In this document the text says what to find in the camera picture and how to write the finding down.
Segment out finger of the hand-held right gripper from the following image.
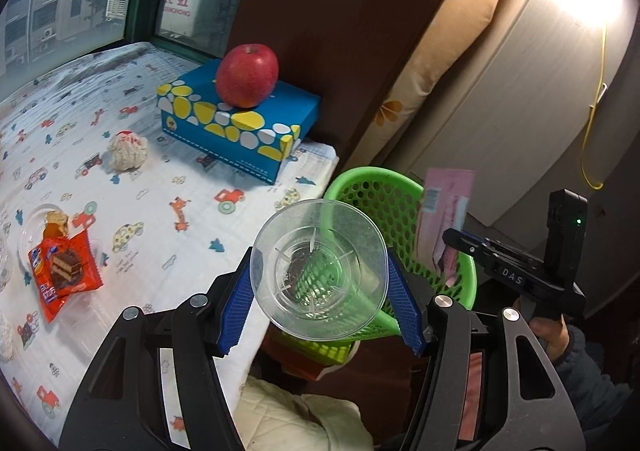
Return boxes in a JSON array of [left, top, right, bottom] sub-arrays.
[[442, 228, 503, 277]]

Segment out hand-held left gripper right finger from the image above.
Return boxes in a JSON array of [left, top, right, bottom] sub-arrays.
[[385, 248, 586, 451]]

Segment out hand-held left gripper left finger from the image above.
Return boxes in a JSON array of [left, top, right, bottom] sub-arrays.
[[59, 246, 258, 451]]

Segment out pink packet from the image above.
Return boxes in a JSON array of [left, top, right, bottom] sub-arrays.
[[415, 168, 476, 289]]

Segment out clear plastic cup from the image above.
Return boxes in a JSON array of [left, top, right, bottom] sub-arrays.
[[249, 199, 388, 343]]

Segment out green mesh basket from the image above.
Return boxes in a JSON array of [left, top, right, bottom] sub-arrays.
[[320, 166, 478, 344]]

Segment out paper food wrapper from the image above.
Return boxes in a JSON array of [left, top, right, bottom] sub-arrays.
[[108, 129, 150, 172]]

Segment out translucent plastic lid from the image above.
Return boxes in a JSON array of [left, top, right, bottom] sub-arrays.
[[17, 203, 101, 282]]

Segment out person's right forearm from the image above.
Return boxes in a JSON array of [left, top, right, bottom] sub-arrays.
[[547, 326, 633, 432]]

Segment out person's right hand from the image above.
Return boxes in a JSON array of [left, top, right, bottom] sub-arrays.
[[515, 300, 571, 358]]

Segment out red box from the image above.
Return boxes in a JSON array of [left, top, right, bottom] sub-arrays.
[[272, 336, 351, 382]]

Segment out white quilted cloth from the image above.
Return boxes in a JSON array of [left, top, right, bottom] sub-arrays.
[[232, 376, 376, 451]]

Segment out printed blanket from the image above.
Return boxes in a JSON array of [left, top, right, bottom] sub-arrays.
[[0, 42, 341, 447]]

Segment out blue spotted tissue box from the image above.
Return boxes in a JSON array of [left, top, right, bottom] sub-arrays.
[[156, 60, 322, 186]]

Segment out red snack packet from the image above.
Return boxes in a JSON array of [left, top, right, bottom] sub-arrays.
[[27, 231, 104, 323]]

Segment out brown snack piece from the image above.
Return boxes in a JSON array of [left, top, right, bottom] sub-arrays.
[[42, 211, 69, 239]]

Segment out cream flowered pillow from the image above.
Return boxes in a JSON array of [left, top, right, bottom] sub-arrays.
[[374, 0, 546, 149]]

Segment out red apple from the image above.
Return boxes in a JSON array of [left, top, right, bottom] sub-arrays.
[[215, 44, 280, 108]]

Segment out white crumpled tissue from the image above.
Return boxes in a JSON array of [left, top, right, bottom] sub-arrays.
[[0, 313, 16, 363]]

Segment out clear plastic container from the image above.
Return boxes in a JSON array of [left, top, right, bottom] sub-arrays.
[[0, 236, 15, 292]]

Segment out brown wooden panel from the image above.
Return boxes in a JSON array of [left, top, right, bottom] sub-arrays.
[[235, 0, 481, 172]]

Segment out yellow cable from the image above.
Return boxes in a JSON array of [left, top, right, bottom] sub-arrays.
[[580, 23, 610, 190]]

